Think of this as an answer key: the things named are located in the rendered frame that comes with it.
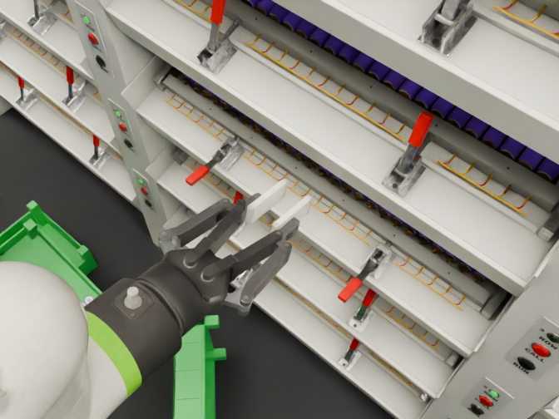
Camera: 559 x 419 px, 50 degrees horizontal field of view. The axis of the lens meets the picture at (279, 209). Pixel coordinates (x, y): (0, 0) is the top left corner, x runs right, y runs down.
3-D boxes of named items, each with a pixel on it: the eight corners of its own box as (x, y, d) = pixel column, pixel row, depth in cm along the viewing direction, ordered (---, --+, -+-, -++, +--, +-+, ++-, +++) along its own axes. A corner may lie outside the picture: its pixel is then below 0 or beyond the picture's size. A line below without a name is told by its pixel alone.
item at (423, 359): (434, 400, 94) (439, 396, 81) (164, 189, 115) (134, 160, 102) (509, 297, 97) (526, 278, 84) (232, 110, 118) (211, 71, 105)
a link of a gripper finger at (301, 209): (272, 224, 69) (277, 227, 69) (308, 194, 73) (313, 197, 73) (268, 240, 71) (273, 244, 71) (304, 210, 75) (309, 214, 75)
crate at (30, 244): (130, 325, 132) (132, 321, 125) (56, 396, 124) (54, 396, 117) (33, 227, 132) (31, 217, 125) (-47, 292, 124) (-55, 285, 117)
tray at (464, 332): (467, 360, 78) (476, 352, 69) (145, 123, 99) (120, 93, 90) (555, 239, 81) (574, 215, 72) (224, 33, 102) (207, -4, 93)
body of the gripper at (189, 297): (185, 317, 57) (249, 261, 62) (123, 265, 59) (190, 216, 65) (182, 357, 62) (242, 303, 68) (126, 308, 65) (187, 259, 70)
